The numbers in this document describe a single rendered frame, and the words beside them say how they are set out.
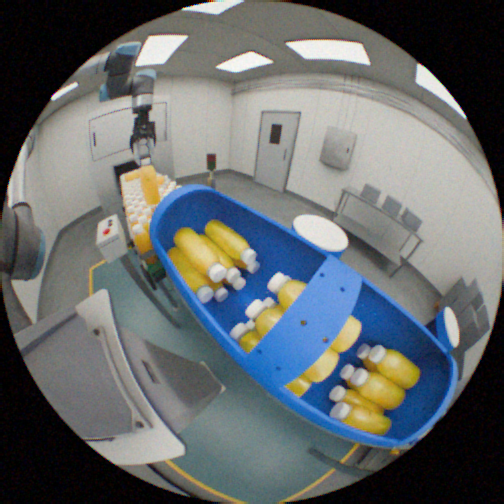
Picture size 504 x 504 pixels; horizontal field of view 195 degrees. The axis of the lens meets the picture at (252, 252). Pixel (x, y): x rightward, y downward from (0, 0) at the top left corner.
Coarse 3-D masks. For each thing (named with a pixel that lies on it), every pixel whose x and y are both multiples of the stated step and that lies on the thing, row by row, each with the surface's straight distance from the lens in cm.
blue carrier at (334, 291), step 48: (192, 192) 40; (288, 240) 37; (336, 288) 20; (288, 336) 18; (336, 336) 18; (384, 336) 49; (432, 336) 42; (336, 384) 49; (432, 384) 53; (336, 432) 34
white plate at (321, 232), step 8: (304, 216) 78; (312, 216) 82; (296, 224) 69; (304, 224) 71; (312, 224) 74; (320, 224) 77; (328, 224) 81; (304, 232) 65; (312, 232) 67; (320, 232) 70; (328, 232) 73; (336, 232) 77; (312, 240) 62; (320, 240) 64; (328, 240) 67; (336, 240) 70; (344, 240) 74; (328, 248) 62; (336, 248) 65; (344, 248) 70
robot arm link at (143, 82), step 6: (138, 72) 66; (144, 72) 64; (150, 72) 65; (138, 78) 63; (144, 78) 63; (150, 78) 64; (138, 84) 62; (144, 84) 62; (150, 84) 63; (132, 90) 62; (138, 90) 62; (144, 90) 61; (150, 90) 62; (132, 96) 64
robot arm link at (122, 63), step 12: (120, 48) 57; (132, 48) 56; (96, 60) 58; (108, 60) 57; (120, 60) 57; (132, 60) 59; (84, 72) 58; (96, 72) 59; (108, 72) 61; (120, 72) 58
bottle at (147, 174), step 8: (144, 168) 62; (152, 168) 63; (144, 176) 62; (152, 176) 62; (144, 184) 63; (152, 184) 63; (144, 192) 65; (152, 192) 64; (152, 200) 65; (160, 200) 67
